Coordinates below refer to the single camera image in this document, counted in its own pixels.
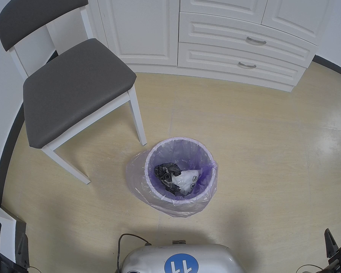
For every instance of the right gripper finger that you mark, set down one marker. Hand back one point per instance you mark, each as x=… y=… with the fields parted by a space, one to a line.
x=331 y=244

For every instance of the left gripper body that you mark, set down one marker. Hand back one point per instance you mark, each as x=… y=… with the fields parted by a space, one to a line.
x=2 y=263

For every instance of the purple plastic bag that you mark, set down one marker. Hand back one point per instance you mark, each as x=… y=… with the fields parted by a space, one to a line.
x=136 y=178

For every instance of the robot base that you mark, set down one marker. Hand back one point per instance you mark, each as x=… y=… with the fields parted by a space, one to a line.
x=147 y=259

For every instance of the white trash bin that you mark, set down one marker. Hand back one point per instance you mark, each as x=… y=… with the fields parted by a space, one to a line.
x=159 y=195

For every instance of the crumpled black plastic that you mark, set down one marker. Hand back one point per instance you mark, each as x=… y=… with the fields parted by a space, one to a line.
x=164 y=171

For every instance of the white printed plastic wrapper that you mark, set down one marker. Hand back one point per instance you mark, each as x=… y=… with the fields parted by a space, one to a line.
x=186 y=180

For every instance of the grey and white chair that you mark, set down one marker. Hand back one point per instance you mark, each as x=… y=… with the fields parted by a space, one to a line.
x=74 y=89

